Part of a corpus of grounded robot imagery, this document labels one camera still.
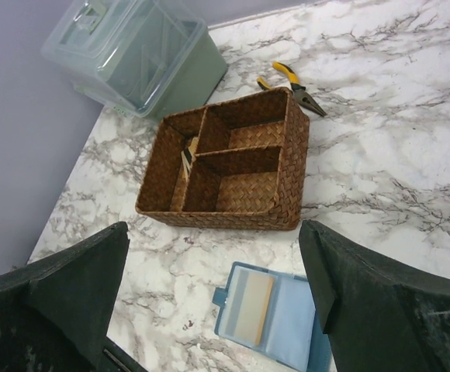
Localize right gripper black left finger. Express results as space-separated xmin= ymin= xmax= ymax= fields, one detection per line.
xmin=0 ymin=222 xmax=130 ymax=371

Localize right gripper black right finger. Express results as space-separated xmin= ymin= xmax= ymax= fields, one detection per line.
xmin=299 ymin=220 xmax=450 ymax=371

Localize blue leather card holder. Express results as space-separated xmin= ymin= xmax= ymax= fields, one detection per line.
xmin=213 ymin=261 xmax=331 ymax=371

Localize gold credit card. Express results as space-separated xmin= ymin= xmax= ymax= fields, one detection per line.
xmin=219 ymin=267 xmax=275 ymax=347
xmin=181 ymin=136 xmax=199 ymax=181

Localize brown woven divided basket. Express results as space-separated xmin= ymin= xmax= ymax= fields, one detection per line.
xmin=135 ymin=88 xmax=310 ymax=230

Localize green plastic storage box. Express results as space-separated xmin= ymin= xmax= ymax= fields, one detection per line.
xmin=41 ymin=1 xmax=227 ymax=122

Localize yellow handled pliers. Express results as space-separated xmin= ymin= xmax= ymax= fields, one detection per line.
xmin=272 ymin=61 xmax=327 ymax=117

